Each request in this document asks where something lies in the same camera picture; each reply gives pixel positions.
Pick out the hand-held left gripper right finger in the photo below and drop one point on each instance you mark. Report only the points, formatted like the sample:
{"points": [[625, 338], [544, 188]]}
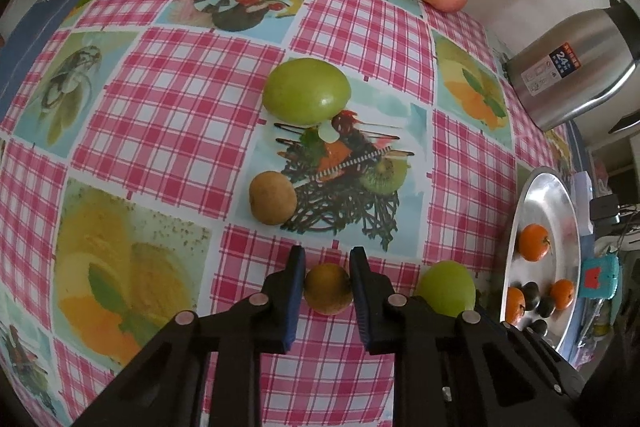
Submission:
{"points": [[361, 302]]}

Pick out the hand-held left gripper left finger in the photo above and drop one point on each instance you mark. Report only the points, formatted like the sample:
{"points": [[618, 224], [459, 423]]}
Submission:
{"points": [[295, 302]]}

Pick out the small brown round fruit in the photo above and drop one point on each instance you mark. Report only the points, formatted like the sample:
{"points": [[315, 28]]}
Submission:
{"points": [[327, 289]]}

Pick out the orange mandarin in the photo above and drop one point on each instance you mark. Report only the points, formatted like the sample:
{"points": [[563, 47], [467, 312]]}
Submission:
{"points": [[534, 243], [562, 294], [515, 305]]}

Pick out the dark round fruit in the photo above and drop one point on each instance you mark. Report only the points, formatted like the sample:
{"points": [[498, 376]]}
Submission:
{"points": [[546, 306], [531, 295], [539, 327]]}

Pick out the round metal plate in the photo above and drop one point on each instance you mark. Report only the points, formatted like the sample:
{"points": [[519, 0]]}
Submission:
{"points": [[547, 202]]}

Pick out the small green fruit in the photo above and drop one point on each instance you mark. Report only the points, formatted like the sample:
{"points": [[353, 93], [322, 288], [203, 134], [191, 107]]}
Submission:
{"points": [[447, 288]]}

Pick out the brown kiwi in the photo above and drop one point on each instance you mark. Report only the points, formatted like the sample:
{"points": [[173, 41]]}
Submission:
{"points": [[272, 198]]}

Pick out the large green fruit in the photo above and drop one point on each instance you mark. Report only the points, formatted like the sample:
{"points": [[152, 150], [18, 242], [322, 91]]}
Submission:
{"points": [[306, 91]]}

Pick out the pink checkered printed tablecloth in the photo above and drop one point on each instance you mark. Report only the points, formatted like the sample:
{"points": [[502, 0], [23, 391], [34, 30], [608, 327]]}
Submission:
{"points": [[165, 117]]}

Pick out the teal box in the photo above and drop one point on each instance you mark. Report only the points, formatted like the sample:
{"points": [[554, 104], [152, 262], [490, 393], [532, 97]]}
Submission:
{"points": [[599, 279]]}

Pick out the black power adapter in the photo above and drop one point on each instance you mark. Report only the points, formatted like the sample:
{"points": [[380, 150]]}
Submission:
{"points": [[605, 207]]}

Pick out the stainless steel kettle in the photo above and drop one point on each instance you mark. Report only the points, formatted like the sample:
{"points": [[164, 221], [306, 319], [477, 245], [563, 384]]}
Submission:
{"points": [[565, 62]]}

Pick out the blue tablecloth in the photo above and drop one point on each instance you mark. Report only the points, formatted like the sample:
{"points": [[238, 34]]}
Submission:
{"points": [[25, 37]]}

